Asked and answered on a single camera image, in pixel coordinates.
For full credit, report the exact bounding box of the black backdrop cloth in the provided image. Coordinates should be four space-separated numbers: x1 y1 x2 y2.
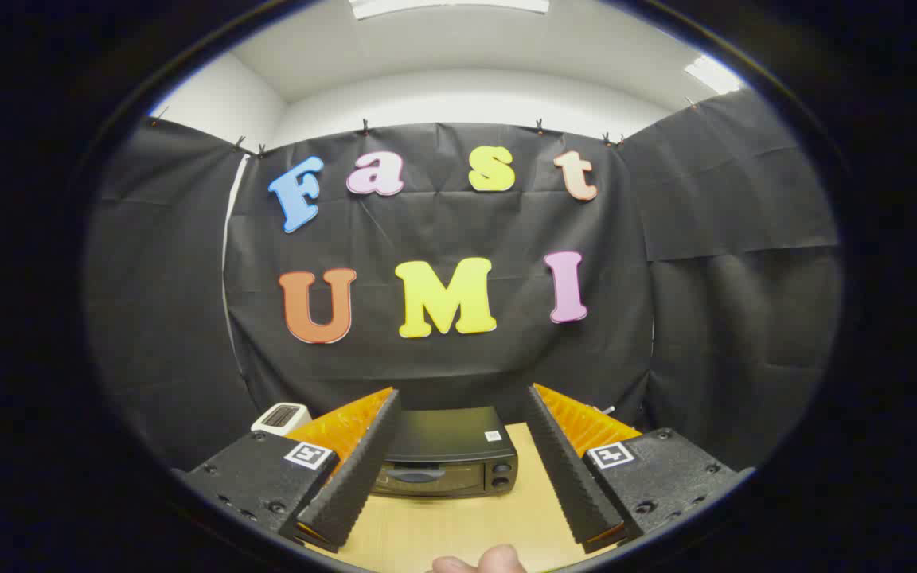
84 88 843 472

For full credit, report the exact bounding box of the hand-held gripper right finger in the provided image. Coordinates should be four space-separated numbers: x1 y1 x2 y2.
524 383 754 555

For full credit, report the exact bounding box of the small ceiling light panel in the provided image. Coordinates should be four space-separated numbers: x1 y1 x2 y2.
685 54 746 95

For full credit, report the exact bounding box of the white bread toaster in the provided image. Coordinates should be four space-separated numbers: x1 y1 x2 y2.
251 403 313 437

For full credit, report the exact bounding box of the long ceiling light panel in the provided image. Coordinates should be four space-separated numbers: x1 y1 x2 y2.
349 0 551 20

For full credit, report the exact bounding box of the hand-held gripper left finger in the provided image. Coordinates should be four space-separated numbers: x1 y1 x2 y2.
185 387 402 554

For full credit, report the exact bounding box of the black toaster oven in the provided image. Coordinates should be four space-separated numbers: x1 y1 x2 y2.
371 406 519 499

